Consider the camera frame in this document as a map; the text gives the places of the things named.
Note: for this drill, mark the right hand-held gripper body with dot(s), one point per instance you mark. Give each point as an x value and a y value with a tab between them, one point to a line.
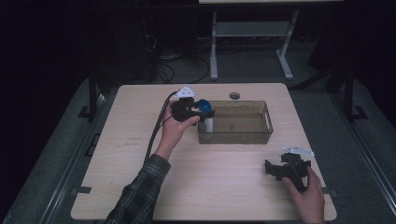
294	168

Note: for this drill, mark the person's left hand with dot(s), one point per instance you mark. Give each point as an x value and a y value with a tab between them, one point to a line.
171	133

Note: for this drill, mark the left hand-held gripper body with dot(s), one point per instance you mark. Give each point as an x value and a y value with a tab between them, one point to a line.
182	109

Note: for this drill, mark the white bottle with blue cap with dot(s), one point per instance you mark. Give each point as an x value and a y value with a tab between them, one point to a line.
206	106

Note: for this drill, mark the person's right hand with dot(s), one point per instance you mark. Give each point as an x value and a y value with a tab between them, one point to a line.
308	202

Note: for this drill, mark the grey metal stand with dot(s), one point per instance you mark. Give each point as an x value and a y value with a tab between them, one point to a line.
252	29

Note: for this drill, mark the brown translucent plastic bin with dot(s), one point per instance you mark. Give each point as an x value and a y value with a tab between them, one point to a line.
239	137

